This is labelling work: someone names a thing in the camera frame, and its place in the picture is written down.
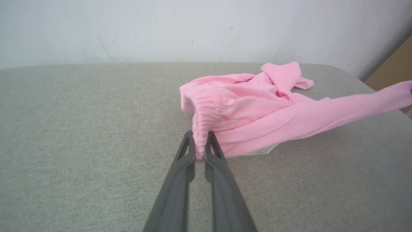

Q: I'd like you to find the brown cardboard box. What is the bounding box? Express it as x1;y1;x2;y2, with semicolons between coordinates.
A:
364;34;412;114

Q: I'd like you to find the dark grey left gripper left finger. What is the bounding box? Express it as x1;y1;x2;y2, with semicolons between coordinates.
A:
143;130;196;232

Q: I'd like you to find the pink garment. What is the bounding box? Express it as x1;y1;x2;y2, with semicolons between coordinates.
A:
179;62;412;162

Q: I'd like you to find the white garment care label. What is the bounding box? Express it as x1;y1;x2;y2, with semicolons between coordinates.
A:
247;144;279;157

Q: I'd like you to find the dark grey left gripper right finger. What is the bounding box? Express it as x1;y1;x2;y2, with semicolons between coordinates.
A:
205;130;258;232

